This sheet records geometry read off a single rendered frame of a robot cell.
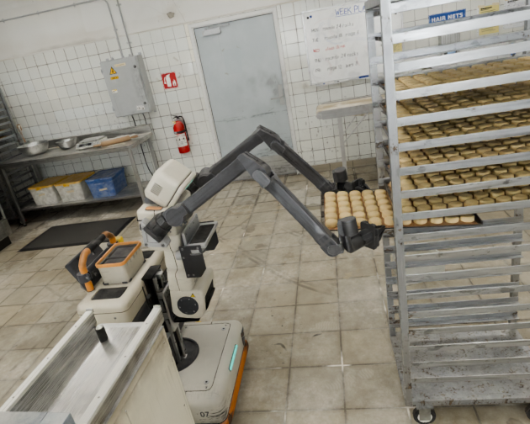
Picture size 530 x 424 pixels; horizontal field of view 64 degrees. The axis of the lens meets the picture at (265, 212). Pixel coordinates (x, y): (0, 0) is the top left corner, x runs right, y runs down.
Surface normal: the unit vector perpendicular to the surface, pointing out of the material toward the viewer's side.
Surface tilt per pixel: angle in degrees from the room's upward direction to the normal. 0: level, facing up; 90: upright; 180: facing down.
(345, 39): 90
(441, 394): 0
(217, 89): 90
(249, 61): 90
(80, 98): 90
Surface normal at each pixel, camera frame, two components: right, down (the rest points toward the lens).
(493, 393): -0.17, -0.91
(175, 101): -0.12, 0.39
